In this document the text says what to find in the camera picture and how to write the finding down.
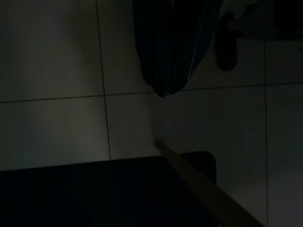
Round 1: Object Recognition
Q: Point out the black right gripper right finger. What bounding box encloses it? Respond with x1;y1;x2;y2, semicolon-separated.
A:
165;0;224;98

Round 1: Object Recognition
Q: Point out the light wooden table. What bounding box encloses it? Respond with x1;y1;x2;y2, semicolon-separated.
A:
0;139;266;227

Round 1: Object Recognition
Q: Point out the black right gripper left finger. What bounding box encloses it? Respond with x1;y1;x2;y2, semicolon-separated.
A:
132;0;178;97

